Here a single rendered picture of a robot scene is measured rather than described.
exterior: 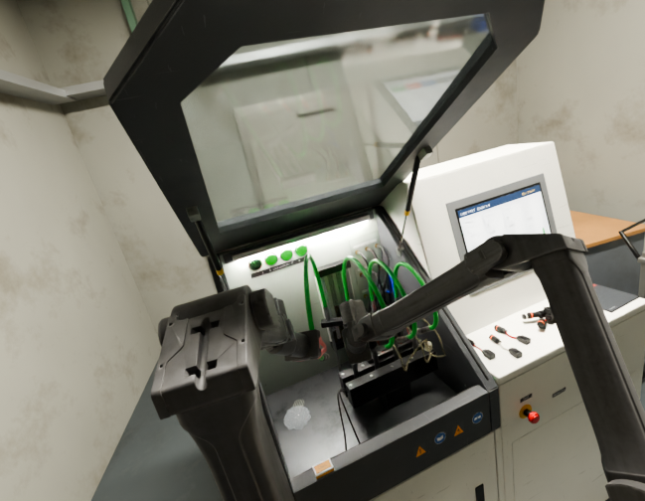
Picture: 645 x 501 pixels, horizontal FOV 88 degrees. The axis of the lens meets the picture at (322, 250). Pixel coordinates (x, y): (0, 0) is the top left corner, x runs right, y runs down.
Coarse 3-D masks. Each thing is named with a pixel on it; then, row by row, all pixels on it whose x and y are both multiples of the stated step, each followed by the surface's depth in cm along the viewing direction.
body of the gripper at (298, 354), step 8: (296, 336) 79; (304, 336) 83; (312, 336) 83; (296, 344) 79; (304, 344) 81; (312, 344) 82; (296, 352) 79; (304, 352) 81; (312, 352) 82; (320, 352) 82; (288, 360) 85
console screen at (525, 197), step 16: (544, 176) 132; (496, 192) 126; (512, 192) 128; (528, 192) 130; (544, 192) 132; (448, 208) 120; (464, 208) 122; (480, 208) 124; (496, 208) 126; (512, 208) 128; (528, 208) 130; (544, 208) 132; (464, 224) 122; (480, 224) 124; (496, 224) 126; (512, 224) 128; (528, 224) 130; (544, 224) 132; (464, 240) 122; (480, 240) 124
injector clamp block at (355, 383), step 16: (400, 352) 121; (416, 352) 119; (432, 352) 118; (352, 368) 119; (368, 368) 117; (384, 368) 115; (400, 368) 114; (416, 368) 117; (432, 368) 119; (352, 384) 111; (368, 384) 111; (384, 384) 113; (400, 384) 116; (352, 400) 110; (368, 400) 113; (384, 400) 118; (400, 400) 118
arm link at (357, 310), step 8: (344, 304) 92; (352, 304) 91; (360, 304) 91; (344, 312) 92; (352, 312) 91; (360, 312) 90; (344, 320) 91; (352, 320) 90; (352, 328) 86; (360, 328) 83; (360, 336) 82
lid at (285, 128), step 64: (192, 0) 34; (256, 0) 37; (320, 0) 40; (384, 0) 43; (448, 0) 47; (512, 0) 52; (128, 64) 40; (192, 64) 42; (256, 64) 48; (320, 64) 52; (384, 64) 58; (448, 64) 64; (128, 128) 48; (192, 128) 56; (256, 128) 62; (320, 128) 70; (384, 128) 80; (448, 128) 89; (192, 192) 72; (256, 192) 88; (320, 192) 105; (384, 192) 123
